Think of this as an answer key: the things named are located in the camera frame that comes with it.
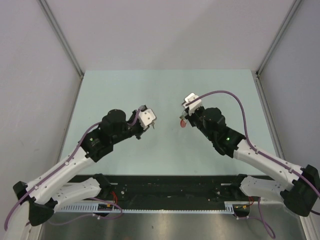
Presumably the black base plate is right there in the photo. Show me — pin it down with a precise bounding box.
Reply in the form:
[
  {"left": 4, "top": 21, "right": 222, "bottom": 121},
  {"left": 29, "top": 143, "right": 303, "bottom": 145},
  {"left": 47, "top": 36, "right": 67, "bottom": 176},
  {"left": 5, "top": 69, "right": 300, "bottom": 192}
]
[{"left": 62, "top": 174, "right": 253, "bottom": 211}]

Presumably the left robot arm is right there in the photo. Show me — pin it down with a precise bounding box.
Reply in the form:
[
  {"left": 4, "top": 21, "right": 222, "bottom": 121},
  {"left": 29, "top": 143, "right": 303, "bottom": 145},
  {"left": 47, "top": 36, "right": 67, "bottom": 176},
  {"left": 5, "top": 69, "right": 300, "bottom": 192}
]
[{"left": 13, "top": 105, "right": 157, "bottom": 226}]

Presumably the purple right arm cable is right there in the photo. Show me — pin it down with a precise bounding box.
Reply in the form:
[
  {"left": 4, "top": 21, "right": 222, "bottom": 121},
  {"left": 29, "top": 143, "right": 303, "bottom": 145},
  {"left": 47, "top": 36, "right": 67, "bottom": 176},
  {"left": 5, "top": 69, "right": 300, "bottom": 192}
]
[{"left": 186, "top": 90, "right": 320, "bottom": 198}]

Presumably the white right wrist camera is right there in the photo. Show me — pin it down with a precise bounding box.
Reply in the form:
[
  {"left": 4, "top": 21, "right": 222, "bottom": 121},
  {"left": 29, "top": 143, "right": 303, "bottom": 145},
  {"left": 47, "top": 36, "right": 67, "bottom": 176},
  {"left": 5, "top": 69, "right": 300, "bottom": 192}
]
[{"left": 182, "top": 92, "right": 203, "bottom": 116}]

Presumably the white slotted cable duct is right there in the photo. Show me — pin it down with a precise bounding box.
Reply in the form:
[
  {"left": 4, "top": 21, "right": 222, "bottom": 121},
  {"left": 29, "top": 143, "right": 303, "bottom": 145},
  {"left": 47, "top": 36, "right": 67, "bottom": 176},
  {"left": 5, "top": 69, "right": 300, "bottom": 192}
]
[{"left": 56, "top": 197, "right": 251, "bottom": 213}]

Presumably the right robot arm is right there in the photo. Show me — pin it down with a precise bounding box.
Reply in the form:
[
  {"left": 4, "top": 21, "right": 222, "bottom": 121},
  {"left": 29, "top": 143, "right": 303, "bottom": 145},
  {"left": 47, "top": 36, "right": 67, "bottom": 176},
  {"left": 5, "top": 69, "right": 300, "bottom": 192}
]
[{"left": 184, "top": 106, "right": 320, "bottom": 217}]

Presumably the keyring bunch with chain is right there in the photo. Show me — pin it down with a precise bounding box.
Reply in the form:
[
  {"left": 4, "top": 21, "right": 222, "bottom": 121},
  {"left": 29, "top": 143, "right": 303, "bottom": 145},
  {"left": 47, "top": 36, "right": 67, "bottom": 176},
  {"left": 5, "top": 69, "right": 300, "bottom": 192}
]
[{"left": 179, "top": 111, "right": 188, "bottom": 123}]

